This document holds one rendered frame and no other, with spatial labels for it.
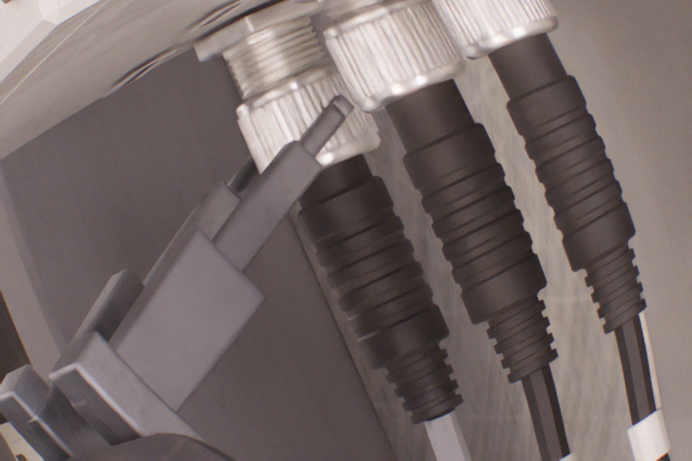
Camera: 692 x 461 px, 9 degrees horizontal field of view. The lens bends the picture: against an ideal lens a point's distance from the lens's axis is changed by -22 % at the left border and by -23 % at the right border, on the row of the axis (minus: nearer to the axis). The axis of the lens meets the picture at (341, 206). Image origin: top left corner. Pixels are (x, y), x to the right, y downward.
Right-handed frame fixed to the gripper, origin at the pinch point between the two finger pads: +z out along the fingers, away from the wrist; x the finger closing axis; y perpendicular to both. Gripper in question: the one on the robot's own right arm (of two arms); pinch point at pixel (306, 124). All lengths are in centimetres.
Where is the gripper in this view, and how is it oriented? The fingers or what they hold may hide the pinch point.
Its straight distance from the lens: 65.9
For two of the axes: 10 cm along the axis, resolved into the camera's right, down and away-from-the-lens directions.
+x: 5.0, -2.5, -8.3
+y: 6.9, 6.9, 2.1
